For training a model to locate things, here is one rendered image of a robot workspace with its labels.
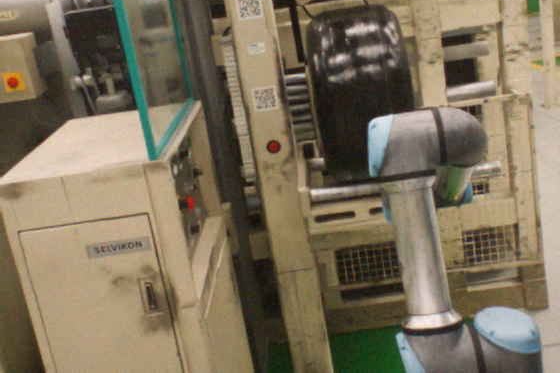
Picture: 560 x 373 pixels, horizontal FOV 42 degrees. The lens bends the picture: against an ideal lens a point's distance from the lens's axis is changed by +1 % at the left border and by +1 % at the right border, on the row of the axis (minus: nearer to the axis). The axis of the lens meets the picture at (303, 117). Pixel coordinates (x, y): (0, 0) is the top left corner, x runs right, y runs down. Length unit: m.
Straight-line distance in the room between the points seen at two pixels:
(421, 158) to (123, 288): 0.79
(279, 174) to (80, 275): 0.79
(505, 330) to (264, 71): 1.14
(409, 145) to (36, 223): 0.88
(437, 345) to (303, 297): 1.12
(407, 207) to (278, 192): 0.98
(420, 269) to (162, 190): 0.61
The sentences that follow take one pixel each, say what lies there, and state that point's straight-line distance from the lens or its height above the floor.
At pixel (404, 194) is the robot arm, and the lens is 1.41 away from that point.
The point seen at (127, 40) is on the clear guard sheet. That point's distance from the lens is 1.59.
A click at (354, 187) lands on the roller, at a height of 0.91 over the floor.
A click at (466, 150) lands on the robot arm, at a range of 1.43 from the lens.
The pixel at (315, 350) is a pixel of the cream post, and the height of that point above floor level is 0.31.
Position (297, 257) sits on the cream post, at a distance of 2.42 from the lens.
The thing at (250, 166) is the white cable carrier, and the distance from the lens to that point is 2.32.
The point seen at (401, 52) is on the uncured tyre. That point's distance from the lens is 2.11.
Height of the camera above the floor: 1.73
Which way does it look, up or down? 15 degrees down
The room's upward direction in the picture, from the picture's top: 9 degrees counter-clockwise
